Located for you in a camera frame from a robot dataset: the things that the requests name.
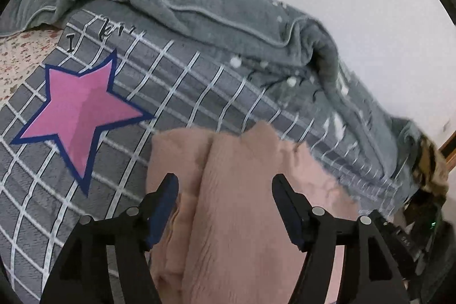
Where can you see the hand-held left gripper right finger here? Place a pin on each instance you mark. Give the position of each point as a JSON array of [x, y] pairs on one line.
[[286, 215]]

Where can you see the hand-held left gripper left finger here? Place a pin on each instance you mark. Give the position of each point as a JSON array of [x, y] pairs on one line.
[[165, 208]]

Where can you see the pink knit sweater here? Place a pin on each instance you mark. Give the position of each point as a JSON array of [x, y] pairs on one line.
[[231, 218]]

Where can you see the brown jacket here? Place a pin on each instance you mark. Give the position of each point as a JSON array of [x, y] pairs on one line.
[[433, 161]]

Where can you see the orange wooden door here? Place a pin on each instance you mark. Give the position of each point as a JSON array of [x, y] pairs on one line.
[[450, 152]]

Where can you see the grey checked blanket with stars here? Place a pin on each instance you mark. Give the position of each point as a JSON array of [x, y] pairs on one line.
[[178, 86]]

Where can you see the grey fleece quilt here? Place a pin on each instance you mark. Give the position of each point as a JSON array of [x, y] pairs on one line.
[[221, 15]]

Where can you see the floral bed sheet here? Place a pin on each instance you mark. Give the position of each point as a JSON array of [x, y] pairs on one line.
[[21, 54]]

